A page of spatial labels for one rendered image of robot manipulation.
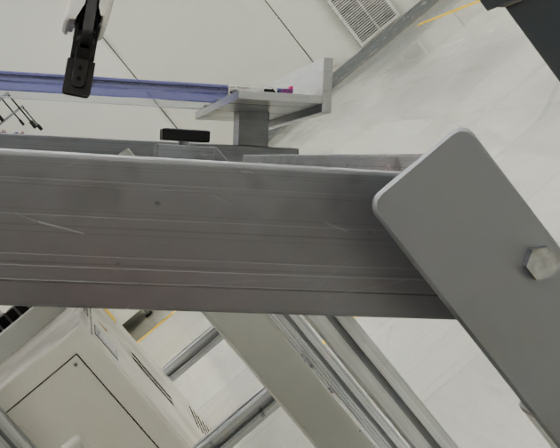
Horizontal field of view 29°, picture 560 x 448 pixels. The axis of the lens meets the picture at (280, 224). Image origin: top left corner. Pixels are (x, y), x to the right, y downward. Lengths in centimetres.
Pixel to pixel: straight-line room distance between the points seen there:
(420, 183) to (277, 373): 101
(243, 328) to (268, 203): 96
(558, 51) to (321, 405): 56
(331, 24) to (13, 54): 253
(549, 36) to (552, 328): 78
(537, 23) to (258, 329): 53
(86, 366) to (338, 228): 149
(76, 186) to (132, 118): 811
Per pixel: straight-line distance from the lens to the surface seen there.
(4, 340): 226
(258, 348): 140
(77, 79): 126
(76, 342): 191
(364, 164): 64
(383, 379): 121
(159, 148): 111
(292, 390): 142
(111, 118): 853
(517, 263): 42
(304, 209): 44
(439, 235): 41
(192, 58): 860
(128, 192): 43
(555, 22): 116
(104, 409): 193
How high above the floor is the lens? 84
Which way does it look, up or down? 9 degrees down
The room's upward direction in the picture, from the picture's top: 39 degrees counter-clockwise
